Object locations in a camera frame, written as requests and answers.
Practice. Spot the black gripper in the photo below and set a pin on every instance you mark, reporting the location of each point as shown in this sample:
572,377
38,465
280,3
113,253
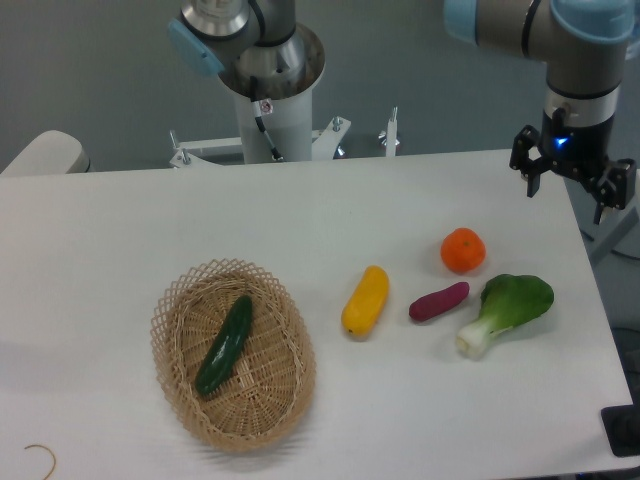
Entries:
578,153

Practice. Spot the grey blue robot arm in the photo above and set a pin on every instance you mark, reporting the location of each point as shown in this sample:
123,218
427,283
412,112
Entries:
582,43

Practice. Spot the green bok choy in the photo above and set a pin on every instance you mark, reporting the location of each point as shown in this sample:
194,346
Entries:
506,302

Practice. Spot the orange tangerine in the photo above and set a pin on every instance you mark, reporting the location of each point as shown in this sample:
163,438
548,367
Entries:
462,250

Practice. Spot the white metal frame bracket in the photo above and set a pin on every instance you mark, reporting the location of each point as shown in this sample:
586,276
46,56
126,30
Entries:
326,144

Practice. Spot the green cucumber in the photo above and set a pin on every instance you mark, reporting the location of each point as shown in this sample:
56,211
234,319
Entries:
226,348

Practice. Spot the purple sweet potato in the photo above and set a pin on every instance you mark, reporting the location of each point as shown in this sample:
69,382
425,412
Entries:
437,303

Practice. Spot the woven wicker basket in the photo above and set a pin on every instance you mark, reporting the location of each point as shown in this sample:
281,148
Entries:
270,385

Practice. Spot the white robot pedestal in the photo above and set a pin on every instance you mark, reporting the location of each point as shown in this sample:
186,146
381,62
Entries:
272,88

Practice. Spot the white chair armrest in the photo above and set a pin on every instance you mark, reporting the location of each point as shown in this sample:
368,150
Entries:
51,153

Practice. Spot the black device at edge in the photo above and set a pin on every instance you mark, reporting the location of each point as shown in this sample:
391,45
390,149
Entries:
621,425

